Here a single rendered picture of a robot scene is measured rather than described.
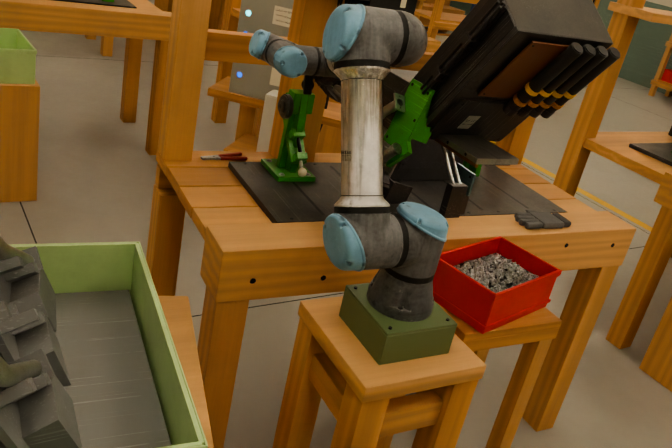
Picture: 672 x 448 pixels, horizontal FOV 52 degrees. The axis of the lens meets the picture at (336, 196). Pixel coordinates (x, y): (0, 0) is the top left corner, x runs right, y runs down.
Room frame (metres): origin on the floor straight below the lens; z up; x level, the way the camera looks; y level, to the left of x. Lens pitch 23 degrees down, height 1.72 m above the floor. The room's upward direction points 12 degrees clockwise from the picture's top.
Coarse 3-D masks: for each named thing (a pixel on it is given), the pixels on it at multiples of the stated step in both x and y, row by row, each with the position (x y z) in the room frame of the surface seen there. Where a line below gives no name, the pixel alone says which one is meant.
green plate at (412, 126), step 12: (420, 84) 2.05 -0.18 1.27; (408, 96) 2.07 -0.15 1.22; (420, 96) 2.03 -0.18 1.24; (432, 96) 2.00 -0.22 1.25; (408, 108) 2.04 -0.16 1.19; (420, 108) 2.00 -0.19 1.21; (396, 120) 2.06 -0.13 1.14; (408, 120) 2.02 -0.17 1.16; (420, 120) 1.99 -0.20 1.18; (396, 132) 2.03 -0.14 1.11; (408, 132) 1.99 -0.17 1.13; (420, 132) 2.01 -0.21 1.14
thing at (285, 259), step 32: (256, 224) 1.64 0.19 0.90; (288, 224) 1.68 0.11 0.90; (320, 224) 1.72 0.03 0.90; (448, 224) 1.92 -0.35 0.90; (480, 224) 1.97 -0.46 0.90; (512, 224) 2.03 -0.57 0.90; (576, 224) 2.15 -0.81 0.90; (608, 224) 2.22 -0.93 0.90; (224, 256) 1.46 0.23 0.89; (256, 256) 1.50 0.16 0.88; (288, 256) 1.55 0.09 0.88; (320, 256) 1.60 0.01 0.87; (544, 256) 2.03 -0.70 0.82; (576, 256) 2.11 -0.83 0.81; (608, 256) 2.19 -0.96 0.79; (224, 288) 1.47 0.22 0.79; (256, 288) 1.51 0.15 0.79; (288, 288) 1.56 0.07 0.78; (320, 288) 1.61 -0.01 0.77
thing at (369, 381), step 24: (312, 312) 1.36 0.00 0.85; (336, 312) 1.38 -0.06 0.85; (336, 336) 1.28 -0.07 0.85; (456, 336) 1.39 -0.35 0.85; (336, 360) 1.23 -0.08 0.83; (360, 360) 1.22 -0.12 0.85; (408, 360) 1.25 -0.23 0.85; (432, 360) 1.27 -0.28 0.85; (456, 360) 1.29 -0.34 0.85; (480, 360) 1.31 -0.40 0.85; (360, 384) 1.14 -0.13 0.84; (384, 384) 1.15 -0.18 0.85; (408, 384) 1.19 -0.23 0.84; (432, 384) 1.22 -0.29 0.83
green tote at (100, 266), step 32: (64, 256) 1.23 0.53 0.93; (96, 256) 1.26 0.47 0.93; (128, 256) 1.30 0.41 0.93; (64, 288) 1.24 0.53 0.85; (96, 288) 1.27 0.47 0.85; (128, 288) 1.30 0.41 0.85; (160, 320) 1.05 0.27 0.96; (160, 352) 1.02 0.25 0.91; (160, 384) 1.00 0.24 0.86; (192, 416) 0.83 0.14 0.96
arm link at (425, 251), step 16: (400, 208) 1.33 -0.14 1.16; (416, 208) 1.35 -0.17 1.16; (400, 224) 1.29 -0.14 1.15; (416, 224) 1.29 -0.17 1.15; (432, 224) 1.29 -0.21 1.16; (416, 240) 1.28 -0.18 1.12; (432, 240) 1.29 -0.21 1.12; (416, 256) 1.28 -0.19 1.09; (432, 256) 1.30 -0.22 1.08; (400, 272) 1.29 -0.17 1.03; (416, 272) 1.29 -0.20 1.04; (432, 272) 1.31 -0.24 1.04
